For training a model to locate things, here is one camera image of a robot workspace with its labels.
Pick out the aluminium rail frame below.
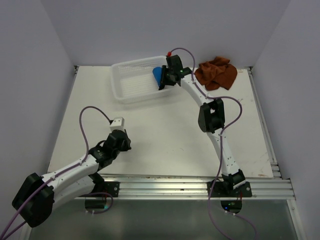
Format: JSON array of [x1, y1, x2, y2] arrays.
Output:
[[47, 66, 307, 240]]

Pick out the blue and grey towel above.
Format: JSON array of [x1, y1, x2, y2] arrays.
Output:
[[152, 66, 162, 88]]

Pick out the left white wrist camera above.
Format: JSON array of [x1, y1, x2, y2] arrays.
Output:
[[109, 117, 125, 132]]

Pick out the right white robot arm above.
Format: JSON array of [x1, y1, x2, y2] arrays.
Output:
[[156, 52, 246, 197]]

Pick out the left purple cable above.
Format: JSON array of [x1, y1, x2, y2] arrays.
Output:
[[0, 106, 113, 240]]

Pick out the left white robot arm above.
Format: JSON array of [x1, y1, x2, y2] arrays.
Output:
[[12, 129, 131, 228]]

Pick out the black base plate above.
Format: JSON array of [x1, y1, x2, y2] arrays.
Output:
[[92, 181, 120, 198], [210, 180, 253, 198]]

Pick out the brown towel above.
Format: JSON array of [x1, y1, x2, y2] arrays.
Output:
[[194, 56, 238, 91]]

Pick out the white plastic basket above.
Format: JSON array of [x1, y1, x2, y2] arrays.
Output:
[[110, 55, 173, 104]]

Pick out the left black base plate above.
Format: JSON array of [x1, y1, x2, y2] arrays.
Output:
[[92, 181, 120, 198]]

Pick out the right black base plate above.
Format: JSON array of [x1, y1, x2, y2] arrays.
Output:
[[210, 180, 253, 198]]

